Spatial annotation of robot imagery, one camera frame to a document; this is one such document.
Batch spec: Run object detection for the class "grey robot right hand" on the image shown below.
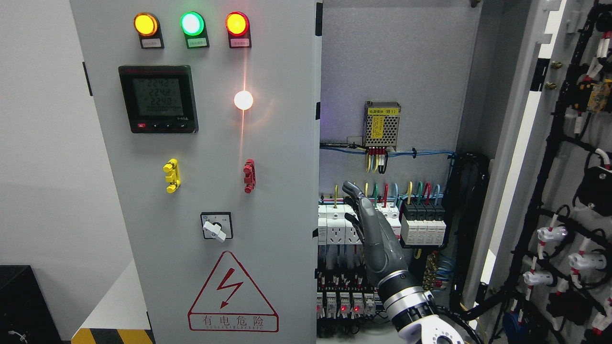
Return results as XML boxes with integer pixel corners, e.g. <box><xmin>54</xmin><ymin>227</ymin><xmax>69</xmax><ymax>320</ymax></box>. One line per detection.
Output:
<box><xmin>342</xmin><ymin>181</ymin><xmax>412</xmax><ymax>286</ymax></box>

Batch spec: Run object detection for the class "grey cabinet door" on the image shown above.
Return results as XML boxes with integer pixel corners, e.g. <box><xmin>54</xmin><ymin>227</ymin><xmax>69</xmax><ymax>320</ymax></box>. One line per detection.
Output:
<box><xmin>70</xmin><ymin>0</ymin><xmax>321</xmax><ymax>344</ymax></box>
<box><xmin>450</xmin><ymin>0</ymin><xmax>611</xmax><ymax>344</ymax></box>

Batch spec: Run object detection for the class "black surge protector block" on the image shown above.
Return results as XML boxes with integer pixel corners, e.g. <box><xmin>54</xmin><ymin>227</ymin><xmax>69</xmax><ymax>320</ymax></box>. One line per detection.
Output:
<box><xmin>401</xmin><ymin>201</ymin><xmax>448</xmax><ymax>249</ymax></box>

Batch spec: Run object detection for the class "white socket breaker row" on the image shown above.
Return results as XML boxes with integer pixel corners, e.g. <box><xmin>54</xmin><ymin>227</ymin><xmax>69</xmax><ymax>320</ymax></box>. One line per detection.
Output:
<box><xmin>317</xmin><ymin>204</ymin><xmax>401</xmax><ymax>246</ymax></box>

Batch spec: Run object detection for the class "lower relay terminal row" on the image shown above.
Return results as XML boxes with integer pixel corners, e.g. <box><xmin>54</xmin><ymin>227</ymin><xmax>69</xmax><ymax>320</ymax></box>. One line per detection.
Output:
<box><xmin>315</xmin><ymin>266</ymin><xmax>386</xmax><ymax>321</ymax></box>

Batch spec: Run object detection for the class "metal mesh power supply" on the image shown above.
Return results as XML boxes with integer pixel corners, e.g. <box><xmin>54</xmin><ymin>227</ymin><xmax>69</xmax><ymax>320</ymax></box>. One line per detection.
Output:
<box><xmin>363</xmin><ymin>101</ymin><xmax>402</xmax><ymax>148</ymax></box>

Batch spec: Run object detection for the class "red electric warning sticker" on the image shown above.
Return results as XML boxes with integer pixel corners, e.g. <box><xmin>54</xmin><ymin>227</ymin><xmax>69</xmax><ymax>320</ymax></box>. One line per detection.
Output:
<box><xmin>187</xmin><ymin>250</ymin><xmax>278</xmax><ymax>333</ymax></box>

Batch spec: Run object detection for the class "grey electrical cabinet body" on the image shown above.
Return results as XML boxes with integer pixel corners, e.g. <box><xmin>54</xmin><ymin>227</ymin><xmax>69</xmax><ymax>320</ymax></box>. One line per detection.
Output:
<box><xmin>316</xmin><ymin>0</ymin><xmax>541</xmax><ymax>344</ymax></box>

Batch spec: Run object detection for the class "white glowing lamp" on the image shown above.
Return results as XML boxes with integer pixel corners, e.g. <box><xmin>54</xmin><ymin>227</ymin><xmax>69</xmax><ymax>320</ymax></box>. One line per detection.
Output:
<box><xmin>233</xmin><ymin>91</ymin><xmax>254</xmax><ymax>111</ymax></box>

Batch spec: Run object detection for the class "red indicator light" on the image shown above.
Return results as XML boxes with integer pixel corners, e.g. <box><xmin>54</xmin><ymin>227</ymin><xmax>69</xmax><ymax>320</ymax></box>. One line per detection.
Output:
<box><xmin>225</xmin><ymin>11</ymin><xmax>252</xmax><ymax>48</ymax></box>

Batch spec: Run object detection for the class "black digital power meter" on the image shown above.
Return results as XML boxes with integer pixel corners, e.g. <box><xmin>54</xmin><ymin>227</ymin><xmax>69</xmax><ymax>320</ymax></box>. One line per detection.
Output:
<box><xmin>118</xmin><ymin>65</ymin><xmax>198</xmax><ymax>134</ymax></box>

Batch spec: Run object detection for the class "green indicator light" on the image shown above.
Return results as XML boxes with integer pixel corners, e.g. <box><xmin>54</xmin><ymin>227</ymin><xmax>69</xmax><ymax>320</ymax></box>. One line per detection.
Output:
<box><xmin>180</xmin><ymin>11</ymin><xmax>209</xmax><ymax>49</ymax></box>

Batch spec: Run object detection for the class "yellow indicator light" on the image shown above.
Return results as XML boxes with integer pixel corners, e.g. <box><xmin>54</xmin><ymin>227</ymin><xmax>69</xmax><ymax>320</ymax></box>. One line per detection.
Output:
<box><xmin>133</xmin><ymin>12</ymin><xmax>164</xmax><ymax>49</ymax></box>

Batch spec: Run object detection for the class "right black cable conduit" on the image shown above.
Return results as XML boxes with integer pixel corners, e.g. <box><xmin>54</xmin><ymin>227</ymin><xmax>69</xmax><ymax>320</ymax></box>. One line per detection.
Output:
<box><xmin>448</xmin><ymin>152</ymin><xmax>522</xmax><ymax>322</ymax></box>

